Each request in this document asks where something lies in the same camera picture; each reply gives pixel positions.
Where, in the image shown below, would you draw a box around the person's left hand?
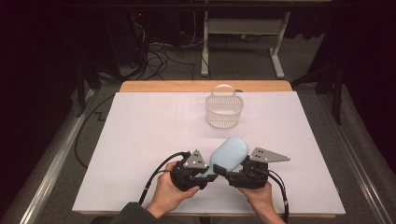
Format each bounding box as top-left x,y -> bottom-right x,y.
153,161 -> 200,217

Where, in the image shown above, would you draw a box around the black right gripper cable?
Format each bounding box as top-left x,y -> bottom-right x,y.
265,169 -> 290,224

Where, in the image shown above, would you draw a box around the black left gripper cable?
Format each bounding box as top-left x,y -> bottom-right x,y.
138,150 -> 191,206

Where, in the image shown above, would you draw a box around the person's right hand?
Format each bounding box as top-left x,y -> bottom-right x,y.
237,181 -> 275,216

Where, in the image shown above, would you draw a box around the light blue hairbrush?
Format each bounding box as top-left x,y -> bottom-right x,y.
200,136 -> 250,180

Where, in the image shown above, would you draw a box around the wooden table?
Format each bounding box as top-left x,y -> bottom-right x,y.
78,79 -> 337,218

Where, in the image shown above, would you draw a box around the black metal stand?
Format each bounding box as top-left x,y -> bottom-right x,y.
290,60 -> 344,126
75,60 -> 103,119

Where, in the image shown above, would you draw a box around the white plastic slotted basket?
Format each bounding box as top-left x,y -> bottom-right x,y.
205,83 -> 245,130

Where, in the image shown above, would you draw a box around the tangle of floor cables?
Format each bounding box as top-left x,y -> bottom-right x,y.
130,21 -> 198,82

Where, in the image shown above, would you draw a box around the long black floor cable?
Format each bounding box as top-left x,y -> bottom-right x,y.
74,93 -> 117,169

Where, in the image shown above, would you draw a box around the dark box with red light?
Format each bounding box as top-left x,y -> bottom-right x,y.
104,8 -> 150,68

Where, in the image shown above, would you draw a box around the white metal table frame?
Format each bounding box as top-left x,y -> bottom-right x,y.
200,10 -> 292,80

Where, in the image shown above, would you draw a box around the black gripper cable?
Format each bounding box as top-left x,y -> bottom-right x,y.
138,150 -> 191,206
265,169 -> 290,224

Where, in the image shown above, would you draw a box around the aluminium floor rail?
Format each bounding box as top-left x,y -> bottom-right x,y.
317,92 -> 396,224
0,88 -> 96,224

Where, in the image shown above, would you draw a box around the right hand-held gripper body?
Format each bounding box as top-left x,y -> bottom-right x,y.
228,147 -> 291,189

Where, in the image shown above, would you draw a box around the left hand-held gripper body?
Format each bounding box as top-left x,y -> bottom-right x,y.
170,148 -> 209,192

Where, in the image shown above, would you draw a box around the white sheet table cover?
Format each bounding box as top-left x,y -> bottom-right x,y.
72,91 -> 347,216

